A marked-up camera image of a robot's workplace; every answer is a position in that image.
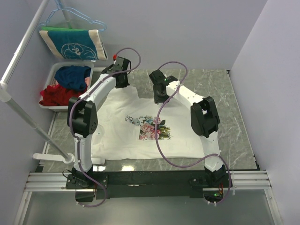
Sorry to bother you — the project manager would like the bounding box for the white floral t shirt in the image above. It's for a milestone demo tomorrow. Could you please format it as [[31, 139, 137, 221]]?
[[91, 86, 204, 160]]

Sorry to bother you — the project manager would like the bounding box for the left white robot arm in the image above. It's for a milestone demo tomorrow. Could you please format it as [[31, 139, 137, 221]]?
[[67, 56, 132, 188]]

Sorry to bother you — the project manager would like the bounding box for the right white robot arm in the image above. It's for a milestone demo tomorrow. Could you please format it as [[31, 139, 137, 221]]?
[[149, 69, 228, 187]]

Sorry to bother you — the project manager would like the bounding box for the navy blue t shirt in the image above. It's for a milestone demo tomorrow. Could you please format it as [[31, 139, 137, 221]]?
[[55, 66, 91, 91]]

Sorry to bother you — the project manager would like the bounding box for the teal cartoon towel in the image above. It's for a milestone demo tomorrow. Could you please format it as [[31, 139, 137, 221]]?
[[39, 27, 107, 61]]

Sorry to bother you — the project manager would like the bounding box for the white plastic laundry basket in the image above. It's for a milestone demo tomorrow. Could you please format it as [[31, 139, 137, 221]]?
[[39, 62, 94, 112]]

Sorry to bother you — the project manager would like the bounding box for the red t shirt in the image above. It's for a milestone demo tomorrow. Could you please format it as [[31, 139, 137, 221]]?
[[39, 84, 87, 106]]

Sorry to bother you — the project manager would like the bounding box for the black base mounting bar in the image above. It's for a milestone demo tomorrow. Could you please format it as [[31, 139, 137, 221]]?
[[65, 170, 234, 203]]

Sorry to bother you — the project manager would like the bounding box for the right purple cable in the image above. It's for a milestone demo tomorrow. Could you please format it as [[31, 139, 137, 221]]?
[[154, 61, 233, 205]]

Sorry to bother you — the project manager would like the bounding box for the purple cable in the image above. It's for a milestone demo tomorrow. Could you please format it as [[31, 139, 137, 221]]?
[[70, 47, 142, 209], [154, 61, 233, 205]]

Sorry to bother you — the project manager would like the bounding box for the blue wire hanger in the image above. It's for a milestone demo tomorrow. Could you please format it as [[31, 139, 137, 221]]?
[[38, 0, 107, 32]]

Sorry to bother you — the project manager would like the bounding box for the white clothes rack frame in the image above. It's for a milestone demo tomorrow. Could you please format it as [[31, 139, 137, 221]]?
[[0, 0, 115, 167]]

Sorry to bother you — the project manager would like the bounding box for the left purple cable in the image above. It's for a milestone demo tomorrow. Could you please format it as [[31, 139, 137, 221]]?
[[70, 47, 142, 209]]

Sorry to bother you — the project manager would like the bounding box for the aluminium rail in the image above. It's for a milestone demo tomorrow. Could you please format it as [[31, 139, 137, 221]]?
[[24, 171, 272, 192]]

